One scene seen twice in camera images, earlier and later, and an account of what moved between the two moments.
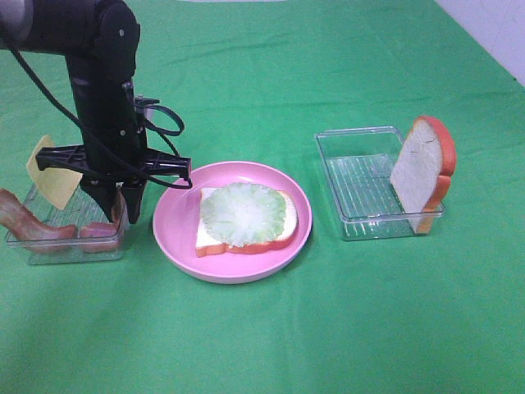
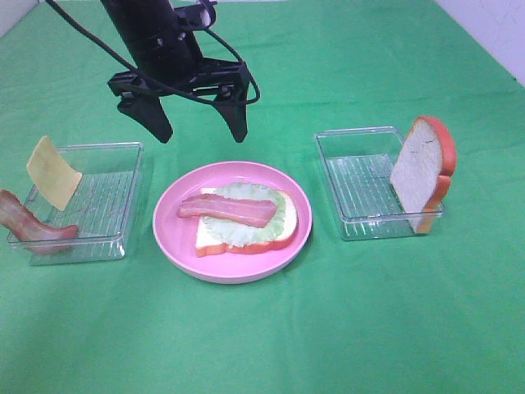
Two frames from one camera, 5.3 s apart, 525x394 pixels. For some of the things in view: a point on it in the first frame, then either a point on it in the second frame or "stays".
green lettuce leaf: x=244 y=214 stays
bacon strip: x=98 y=236 → x=248 y=212
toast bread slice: x=207 y=245 stays
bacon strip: x=23 y=224 stays
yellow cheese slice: x=57 y=185 stays
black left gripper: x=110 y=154 → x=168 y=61
